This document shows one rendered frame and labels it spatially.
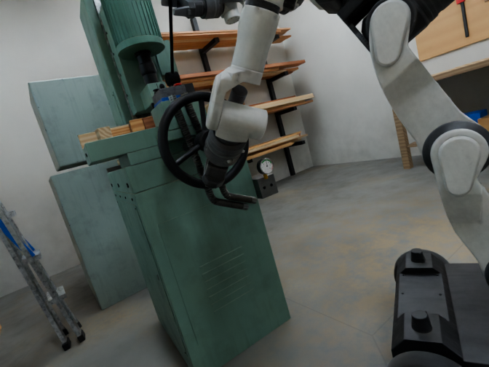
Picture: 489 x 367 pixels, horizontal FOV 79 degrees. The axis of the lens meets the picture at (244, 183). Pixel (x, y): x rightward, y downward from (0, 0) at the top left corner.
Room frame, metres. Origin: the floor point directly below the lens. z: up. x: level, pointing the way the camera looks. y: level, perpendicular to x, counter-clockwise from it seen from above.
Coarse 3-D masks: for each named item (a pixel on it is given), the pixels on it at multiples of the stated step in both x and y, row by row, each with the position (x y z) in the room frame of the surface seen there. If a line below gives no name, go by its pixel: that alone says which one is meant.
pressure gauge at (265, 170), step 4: (260, 160) 1.13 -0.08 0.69; (264, 160) 1.13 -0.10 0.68; (268, 160) 1.13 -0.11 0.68; (260, 164) 1.12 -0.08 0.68; (264, 164) 1.13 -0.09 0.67; (268, 164) 1.13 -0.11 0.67; (272, 164) 1.14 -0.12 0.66; (260, 168) 1.12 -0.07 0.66; (264, 168) 1.12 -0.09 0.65; (268, 168) 1.13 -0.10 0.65; (272, 168) 1.14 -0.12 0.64; (260, 172) 1.13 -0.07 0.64; (264, 172) 1.12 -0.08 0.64; (268, 172) 1.13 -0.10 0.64; (264, 176) 1.15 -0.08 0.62
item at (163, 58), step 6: (168, 42) 1.44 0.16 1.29; (168, 48) 1.44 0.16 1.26; (162, 54) 1.42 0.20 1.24; (168, 54) 1.43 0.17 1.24; (156, 60) 1.42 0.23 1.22; (162, 60) 1.42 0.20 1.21; (168, 60) 1.43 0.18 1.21; (174, 60) 1.44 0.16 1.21; (162, 66) 1.41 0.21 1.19; (168, 66) 1.42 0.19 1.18; (174, 66) 1.44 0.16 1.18; (162, 72) 1.41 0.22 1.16; (162, 78) 1.46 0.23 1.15
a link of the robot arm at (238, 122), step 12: (240, 96) 0.64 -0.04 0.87; (228, 108) 0.61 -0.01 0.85; (240, 108) 0.62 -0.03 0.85; (252, 108) 0.63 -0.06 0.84; (228, 120) 0.61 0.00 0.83; (240, 120) 0.61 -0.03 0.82; (252, 120) 0.61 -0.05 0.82; (264, 120) 0.62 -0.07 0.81; (216, 132) 0.63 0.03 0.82; (228, 132) 0.62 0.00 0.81; (240, 132) 0.62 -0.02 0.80; (252, 132) 0.62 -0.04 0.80; (264, 132) 0.62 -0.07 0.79; (216, 144) 0.66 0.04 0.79; (228, 144) 0.66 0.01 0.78; (240, 144) 0.67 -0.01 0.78; (228, 156) 0.67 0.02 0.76
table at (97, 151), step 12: (144, 132) 1.00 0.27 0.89; (156, 132) 1.02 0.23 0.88; (168, 132) 0.94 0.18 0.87; (180, 132) 0.96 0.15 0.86; (192, 132) 0.97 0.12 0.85; (84, 144) 0.92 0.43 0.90; (96, 144) 0.93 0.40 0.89; (108, 144) 0.94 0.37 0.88; (120, 144) 0.96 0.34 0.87; (132, 144) 0.98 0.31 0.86; (144, 144) 0.99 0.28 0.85; (156, 144) 1.01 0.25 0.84; (84, 156) 1.09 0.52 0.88; (96, 156) 0.92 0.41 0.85; (108, 156) 0.94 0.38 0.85; (120, 156) 1.02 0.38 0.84
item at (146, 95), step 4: (148, 84) 1.15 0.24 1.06; (152, 84) 1.15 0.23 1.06; (156, 84) 1.16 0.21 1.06; (164, 84) 1.17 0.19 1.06; (144, 88) 1.19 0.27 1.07; (148, 88) 1.15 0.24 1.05; (152, 88) 1.15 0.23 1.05; (156, 88) 1.16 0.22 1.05; (140, 92) 1.25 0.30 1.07; (144, 92) 1.20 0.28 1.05; (148, 92) 1.15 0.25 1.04; (152, 92) 1.15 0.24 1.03; (140, 96) 1.26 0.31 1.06; (144, 96) 1.22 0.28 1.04; (148, 96) 1.17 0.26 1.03; (152, 96) 1.15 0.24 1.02; (144, 100) 1.23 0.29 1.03; (148, 100) 1.18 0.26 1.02; (152, 100) 1.15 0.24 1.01; (144, 104) 1.25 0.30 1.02; (148, 104) 1.19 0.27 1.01; (148, 108) 1.25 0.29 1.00
